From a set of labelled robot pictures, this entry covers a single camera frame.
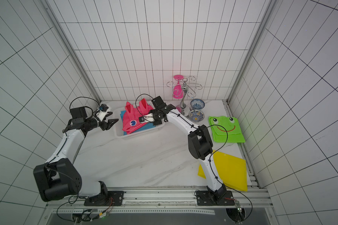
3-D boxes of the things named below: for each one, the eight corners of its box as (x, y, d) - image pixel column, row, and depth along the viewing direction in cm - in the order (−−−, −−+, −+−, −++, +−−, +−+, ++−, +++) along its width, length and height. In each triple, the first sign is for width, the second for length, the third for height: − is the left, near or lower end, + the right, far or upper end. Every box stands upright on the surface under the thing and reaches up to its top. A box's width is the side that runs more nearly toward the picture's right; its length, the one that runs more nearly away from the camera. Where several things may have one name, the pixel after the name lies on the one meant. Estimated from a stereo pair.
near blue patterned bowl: (189, 122, 106) (189, 119, 103) (188, 112, 113) (188, 109, 110) (204, 122, 106) (205, 119, 103) (202, 112, 113) (203, 109, 110)
